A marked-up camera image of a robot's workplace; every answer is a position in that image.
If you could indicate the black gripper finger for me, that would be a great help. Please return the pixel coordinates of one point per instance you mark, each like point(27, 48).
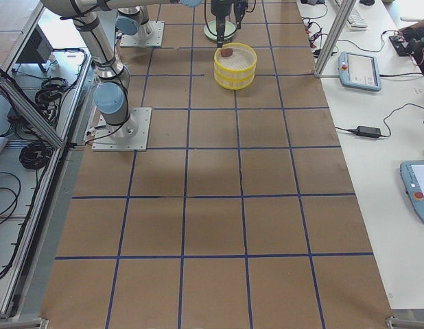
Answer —
point(220, 31)
point(238, 18)

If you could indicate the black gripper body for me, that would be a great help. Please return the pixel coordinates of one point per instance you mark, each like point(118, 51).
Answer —
point(219, 11)

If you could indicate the brown bun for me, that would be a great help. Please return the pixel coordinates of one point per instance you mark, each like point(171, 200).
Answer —
point(226, 52)

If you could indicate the yellow rimmed steamer basket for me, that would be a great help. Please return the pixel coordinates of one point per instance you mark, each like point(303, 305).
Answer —
point(241, 64)
point(232, 83)

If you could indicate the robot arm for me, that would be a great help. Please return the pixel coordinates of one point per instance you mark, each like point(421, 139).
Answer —
point(136, 20)
point(111, 94)

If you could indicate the green plate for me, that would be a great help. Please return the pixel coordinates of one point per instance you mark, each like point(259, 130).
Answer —
point(210, 30)

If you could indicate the white keyboard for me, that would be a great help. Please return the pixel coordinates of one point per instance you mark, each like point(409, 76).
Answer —
point(356, 22)

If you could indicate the teach pendant tablet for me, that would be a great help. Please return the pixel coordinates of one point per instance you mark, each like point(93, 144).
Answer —
point(359, 71)

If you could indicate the black power adapter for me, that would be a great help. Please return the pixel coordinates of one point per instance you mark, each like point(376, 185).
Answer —
point(370, 132)

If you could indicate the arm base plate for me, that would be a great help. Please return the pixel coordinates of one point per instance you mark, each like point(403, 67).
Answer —
point(149, 35)
point(132, 136)

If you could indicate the aluminium frame post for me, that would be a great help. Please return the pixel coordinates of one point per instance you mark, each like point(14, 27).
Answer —
point(334, 33)

